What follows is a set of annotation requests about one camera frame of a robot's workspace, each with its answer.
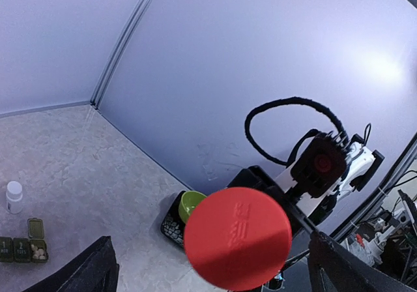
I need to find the lime green bowl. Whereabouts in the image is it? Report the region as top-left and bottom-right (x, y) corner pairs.
(178, 191), (207, 224)

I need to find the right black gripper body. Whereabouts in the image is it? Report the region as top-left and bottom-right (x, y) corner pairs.
(227, 166), (316, 237)

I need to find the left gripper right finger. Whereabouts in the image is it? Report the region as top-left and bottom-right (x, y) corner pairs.
(308, 231), (413, 291)

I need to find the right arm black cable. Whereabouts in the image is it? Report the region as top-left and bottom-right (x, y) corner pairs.
(244, 96), (351, 166)

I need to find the right aluminium frame post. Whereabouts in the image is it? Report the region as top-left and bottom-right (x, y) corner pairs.
(90, 0), (152, 109)

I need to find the white pill bottle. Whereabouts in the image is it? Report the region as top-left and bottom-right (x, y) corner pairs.
(6, 181), (23, 214)

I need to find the black floral square plate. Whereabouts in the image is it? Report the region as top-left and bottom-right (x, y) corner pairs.
(160, 190), (185, 250)

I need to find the green weekly pill organizer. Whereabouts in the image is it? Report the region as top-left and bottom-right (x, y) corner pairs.
(1, 218), (49, 264)

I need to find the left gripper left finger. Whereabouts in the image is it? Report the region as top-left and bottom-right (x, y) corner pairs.
(26, 236), (119, 292)

